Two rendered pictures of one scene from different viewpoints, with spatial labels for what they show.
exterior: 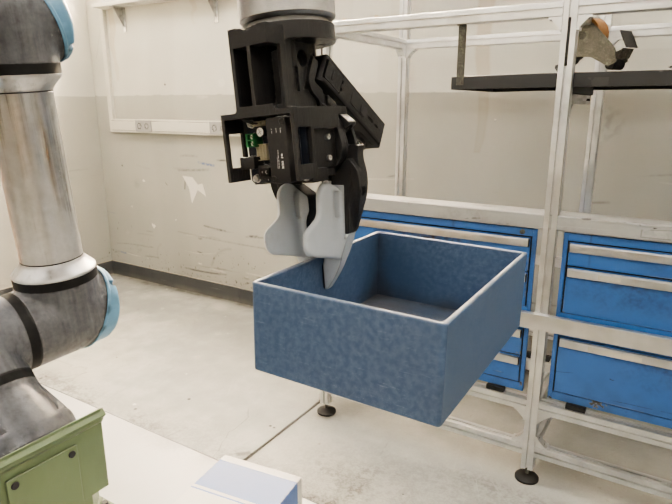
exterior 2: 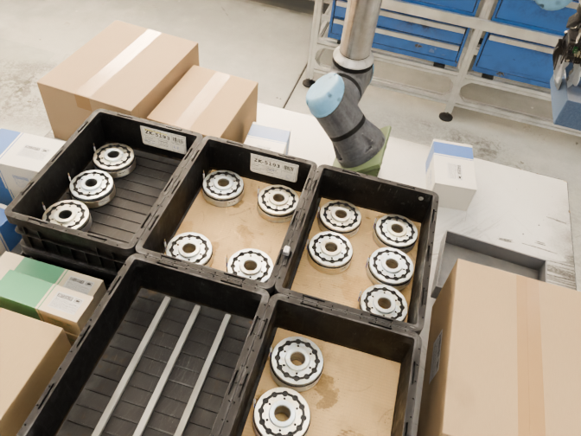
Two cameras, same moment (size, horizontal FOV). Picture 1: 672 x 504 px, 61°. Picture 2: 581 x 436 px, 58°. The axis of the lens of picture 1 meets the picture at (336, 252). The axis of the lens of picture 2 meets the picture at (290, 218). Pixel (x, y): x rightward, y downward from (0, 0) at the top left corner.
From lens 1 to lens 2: 1.19 m
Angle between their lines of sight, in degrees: 37
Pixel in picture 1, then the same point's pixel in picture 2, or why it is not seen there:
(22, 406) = (374, 130)
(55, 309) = (364, 80)
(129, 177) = not seen: outside the picture
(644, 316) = (545, 21)
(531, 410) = (459, 79)
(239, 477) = (449, 148)
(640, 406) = (526, 74)
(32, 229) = (365, 41)
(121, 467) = not seen: hidden behind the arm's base
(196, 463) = (392, 141)
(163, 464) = not seen: hidden behind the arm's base
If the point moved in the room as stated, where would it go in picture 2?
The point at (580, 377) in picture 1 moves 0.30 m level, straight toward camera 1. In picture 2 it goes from (495, 58) to (501, 91)
